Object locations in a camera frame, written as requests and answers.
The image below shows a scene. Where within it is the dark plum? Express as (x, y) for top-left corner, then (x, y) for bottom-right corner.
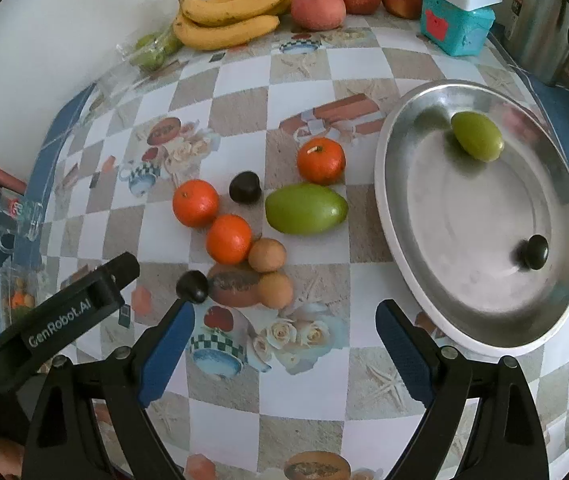
(521, 234), (549, 270)
(229, 171), (262, 205)
(176, 270), (210, 304)

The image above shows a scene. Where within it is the orange tangerine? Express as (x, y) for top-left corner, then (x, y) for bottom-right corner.
(205, 214), (253, 264)
(173, 179), (219, 229)
(297, 136), (347, 185)

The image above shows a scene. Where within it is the large green mango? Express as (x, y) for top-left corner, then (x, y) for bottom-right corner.
(265, 182), (349, 235)

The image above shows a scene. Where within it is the green jujube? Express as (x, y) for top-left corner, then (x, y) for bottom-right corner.
(451, 112), (505, 162)

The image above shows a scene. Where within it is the clear box of small fruits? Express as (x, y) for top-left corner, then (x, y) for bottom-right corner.
(0, 258), (48, 328)

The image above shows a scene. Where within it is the clear bag of green fruits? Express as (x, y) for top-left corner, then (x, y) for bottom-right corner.
(116, 27), (182, 73)

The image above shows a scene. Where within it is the glass mug with logo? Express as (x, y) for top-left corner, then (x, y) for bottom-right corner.
(0, 188), (44, 255)

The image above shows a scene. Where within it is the steel round basin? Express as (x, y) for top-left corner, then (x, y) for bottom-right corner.
(375, 80), (569, 356)

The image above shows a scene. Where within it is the checkered printed tablecloth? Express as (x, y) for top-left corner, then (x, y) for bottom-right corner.
(38, 8), (569, 480)

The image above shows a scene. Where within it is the bottom yellow banana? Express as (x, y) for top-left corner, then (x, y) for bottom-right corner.
(173, 13), (280, 51)

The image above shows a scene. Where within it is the middle yellow banana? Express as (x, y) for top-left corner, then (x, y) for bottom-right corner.
(179, 0), (285, 27)

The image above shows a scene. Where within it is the steel thermos jug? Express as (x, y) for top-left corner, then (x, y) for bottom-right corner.
(503, 0), (569, 86)

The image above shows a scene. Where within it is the teal plastic box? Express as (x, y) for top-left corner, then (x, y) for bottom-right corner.
(420, 0), (495, 56)

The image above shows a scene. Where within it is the pink apple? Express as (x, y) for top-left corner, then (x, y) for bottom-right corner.
(291, 0), (347, 32)

